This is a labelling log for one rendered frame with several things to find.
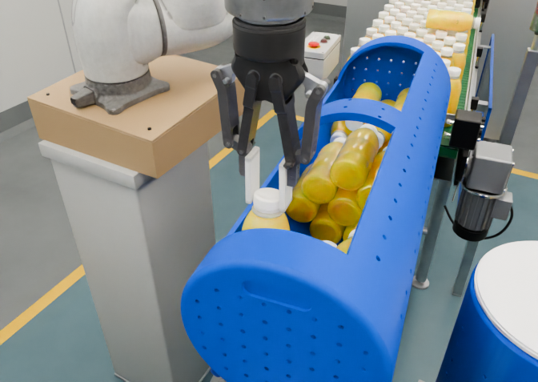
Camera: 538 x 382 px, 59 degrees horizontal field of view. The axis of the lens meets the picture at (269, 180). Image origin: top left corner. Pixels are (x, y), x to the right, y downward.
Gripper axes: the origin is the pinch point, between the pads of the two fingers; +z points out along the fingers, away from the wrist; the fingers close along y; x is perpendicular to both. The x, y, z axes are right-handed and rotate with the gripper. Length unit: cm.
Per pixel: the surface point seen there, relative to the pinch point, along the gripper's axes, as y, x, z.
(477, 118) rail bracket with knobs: 27, 87, 27
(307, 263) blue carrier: 7.9, -8.1, 4.0
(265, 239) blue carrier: 2.0, -6.2, 4.2
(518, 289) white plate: 35.4, 18.2, 23.5
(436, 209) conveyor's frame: 24, 119, 84
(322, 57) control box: -20, 93, 18
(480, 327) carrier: 30.8, 11.3, 26.9
